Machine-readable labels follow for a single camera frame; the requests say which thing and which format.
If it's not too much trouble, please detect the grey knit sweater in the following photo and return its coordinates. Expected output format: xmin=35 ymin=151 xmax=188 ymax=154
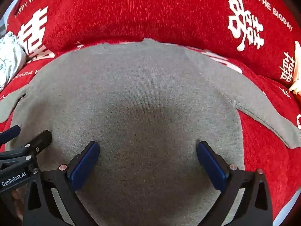
xmin=0 ymin=38 xmax=301 ymax=226

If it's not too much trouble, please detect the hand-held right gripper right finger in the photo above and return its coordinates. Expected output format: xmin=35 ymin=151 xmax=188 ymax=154
xmin=196 ymin=141 xmax=274 ymax=226

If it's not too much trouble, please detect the red printed blanket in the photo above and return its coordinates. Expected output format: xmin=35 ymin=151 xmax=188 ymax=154
xmin=0 ymin=0 xmax=301 ymax=223

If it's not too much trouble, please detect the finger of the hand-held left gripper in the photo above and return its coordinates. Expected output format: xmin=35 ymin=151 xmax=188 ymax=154
xmin=0 ymin=125 xmax=21 ymax=144
xmin=0 ymin=130 xmax=52 ymax=173

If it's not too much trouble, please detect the crinkled snack packet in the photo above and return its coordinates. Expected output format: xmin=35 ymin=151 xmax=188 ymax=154
xmin=288 ymin=40 xmax=301 ymax=100

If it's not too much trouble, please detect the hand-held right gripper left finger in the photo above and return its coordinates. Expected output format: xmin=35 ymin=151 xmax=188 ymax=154
xmin=22 ymin=141 xmax=101 ymax=226

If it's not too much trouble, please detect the pale patterned cloth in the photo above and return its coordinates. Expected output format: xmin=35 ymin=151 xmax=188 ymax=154
xmin=0 ymin=31 xmax=27 ymax=92

